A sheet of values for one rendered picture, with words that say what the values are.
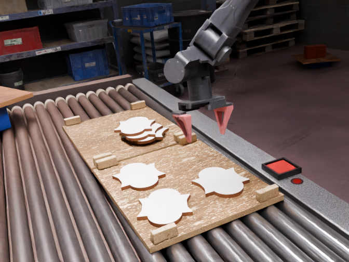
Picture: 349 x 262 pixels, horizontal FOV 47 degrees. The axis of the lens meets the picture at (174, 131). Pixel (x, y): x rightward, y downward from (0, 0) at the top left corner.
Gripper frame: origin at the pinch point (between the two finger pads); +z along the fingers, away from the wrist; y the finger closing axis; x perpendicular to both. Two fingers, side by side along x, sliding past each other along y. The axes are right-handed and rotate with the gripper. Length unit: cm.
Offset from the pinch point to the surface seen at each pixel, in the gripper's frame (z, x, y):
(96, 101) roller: -5, 93, -3
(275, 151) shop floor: 66, 166, 151
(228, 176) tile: 11.6, -1.6, 4.1
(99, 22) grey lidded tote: -77, 439, 105
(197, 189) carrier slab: 12.9, -0.5, -4.7
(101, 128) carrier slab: 1, 55, -12
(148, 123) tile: 0.2, 36.8, -0.9
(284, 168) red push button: 13.3, -3.9, 20.3
